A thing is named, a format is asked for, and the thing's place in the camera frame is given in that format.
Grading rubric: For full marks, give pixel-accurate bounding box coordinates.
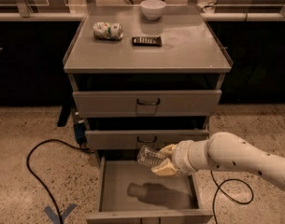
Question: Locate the grey metal drawer cabinet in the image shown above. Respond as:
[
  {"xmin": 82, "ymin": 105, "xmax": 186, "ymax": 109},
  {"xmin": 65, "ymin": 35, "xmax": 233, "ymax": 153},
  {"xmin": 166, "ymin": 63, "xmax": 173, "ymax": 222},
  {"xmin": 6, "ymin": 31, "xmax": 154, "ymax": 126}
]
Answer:
[{"xmin": 62, "ymin": 4, "xmax": 234, "ymax": 224}]

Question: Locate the blue tape floor mark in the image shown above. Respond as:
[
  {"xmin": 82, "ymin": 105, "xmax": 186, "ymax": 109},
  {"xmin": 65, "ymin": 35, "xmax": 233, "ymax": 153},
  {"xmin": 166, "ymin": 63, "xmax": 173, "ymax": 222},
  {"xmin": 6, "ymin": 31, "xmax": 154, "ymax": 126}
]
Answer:
[{"xmin": 44, "ymin": 203, "xmax": 77, "ymax": 224}]

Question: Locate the clear plastic water bottle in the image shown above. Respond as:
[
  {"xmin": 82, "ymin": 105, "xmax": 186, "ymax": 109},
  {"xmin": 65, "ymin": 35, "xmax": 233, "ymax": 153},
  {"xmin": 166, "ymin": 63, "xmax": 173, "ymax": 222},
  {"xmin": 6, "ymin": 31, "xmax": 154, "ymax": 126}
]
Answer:
[{"xmin": 137, "ymin": 146, "xmax": 166, "ymax": 167}]

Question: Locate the middle grey drawer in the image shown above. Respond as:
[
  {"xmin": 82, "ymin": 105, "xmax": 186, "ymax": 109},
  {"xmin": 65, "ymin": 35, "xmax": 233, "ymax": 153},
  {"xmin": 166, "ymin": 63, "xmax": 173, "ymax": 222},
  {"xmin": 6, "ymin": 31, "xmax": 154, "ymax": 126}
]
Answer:
[{"xmin": 85, "ymin": 129, "xmax": 209, "ymax": 149}]

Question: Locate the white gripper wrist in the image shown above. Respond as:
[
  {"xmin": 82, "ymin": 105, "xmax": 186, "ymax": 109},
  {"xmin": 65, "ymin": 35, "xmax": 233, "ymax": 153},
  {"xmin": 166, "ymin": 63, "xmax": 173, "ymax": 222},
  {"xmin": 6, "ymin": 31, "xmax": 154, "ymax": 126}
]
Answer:
[{"xmin": 151, "ymin": 141, "xmax": 195, "ymax": 176}]

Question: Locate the white ceramic bowl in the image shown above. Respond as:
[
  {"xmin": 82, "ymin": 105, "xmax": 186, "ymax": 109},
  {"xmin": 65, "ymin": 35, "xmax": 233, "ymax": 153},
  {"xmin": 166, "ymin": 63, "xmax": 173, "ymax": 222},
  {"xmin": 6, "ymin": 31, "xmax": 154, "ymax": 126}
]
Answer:
[{"xmin": 140, "ymin": 0, "xmax": 166, "ymax": 20}]

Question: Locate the crushed green white can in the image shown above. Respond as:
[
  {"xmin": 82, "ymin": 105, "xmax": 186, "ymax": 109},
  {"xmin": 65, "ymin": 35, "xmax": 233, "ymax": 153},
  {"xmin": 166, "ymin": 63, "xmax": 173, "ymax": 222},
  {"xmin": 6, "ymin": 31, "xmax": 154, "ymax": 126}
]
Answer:
[{"xmin": 93, "ymin": 21, "xmax": 123, "ymax": 40}]

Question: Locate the bottom grey open drawer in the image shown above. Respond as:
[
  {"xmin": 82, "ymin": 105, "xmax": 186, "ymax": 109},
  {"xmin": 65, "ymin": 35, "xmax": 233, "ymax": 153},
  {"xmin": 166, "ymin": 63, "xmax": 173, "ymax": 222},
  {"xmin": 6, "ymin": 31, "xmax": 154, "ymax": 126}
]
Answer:
[{"xmin": 86, "ymin": 159, "xmax": 212, "ymax": 224}]

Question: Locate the blue power adapter box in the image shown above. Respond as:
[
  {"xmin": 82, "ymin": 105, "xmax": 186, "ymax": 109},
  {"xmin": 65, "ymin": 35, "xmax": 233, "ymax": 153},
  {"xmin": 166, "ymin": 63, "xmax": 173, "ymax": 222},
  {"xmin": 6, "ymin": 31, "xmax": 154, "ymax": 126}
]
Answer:
[{"xmin": 74, "ymin": 122, "xmax": 86, "ymax": 144}]

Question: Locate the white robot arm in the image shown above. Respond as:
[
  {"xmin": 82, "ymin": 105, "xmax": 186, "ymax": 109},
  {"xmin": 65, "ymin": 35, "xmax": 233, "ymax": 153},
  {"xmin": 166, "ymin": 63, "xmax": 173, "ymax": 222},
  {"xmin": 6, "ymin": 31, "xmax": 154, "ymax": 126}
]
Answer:
[{"xmin": 151, "ymin": 132, "xmax": 285, "ymax": 191}]

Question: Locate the top grey drawer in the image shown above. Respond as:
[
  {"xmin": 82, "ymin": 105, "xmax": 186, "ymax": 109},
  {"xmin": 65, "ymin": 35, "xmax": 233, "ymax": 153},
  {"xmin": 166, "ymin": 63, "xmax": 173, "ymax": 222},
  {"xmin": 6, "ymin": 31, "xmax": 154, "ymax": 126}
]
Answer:
[{"xmin": 73, "ymin": 90, "xmax": 221, "ymax": 118}]

